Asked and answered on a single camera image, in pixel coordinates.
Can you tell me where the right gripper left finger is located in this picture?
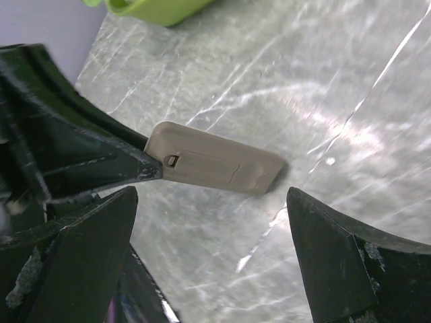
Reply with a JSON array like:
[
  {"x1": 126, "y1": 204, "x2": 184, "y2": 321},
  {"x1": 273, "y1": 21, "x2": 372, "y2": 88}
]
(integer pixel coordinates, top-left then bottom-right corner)
[{"x1": 1, "y1": 186, "x2": 138, "y2": 322}]

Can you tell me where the green plastic basket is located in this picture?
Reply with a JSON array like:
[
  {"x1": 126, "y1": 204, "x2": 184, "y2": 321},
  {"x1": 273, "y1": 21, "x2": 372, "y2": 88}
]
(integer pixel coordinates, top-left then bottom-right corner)
[{"x1": 105, "y1": 0, "x2": 211, "y2": 27}]

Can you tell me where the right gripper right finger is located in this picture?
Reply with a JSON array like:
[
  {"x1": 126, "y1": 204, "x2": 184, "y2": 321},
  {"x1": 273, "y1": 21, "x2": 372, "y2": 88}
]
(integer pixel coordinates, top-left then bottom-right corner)
[{"x1": 286, "y1": 187, "x2": 430, "y2": 322}]

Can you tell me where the beige remote control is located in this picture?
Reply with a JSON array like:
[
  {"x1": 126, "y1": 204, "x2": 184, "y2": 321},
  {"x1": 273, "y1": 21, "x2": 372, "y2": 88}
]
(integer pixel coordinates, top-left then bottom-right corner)
[{"x1": 144, "y1": 121, "x2": 286, "y2": 194}]

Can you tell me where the green lettuce leaf left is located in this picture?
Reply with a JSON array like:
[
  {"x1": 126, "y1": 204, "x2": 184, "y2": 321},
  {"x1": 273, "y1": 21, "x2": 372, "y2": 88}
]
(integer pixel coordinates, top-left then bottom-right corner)
[{"x1": 82, "y1": 0, "x2": 103, "y2": 7}]

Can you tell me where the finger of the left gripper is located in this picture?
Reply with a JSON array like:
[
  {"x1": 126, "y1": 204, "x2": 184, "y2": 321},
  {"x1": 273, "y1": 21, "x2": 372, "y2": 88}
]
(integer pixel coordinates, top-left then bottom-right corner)
[{"x1": 1, "y1": 44, "x2": 162, "y2": 202}]

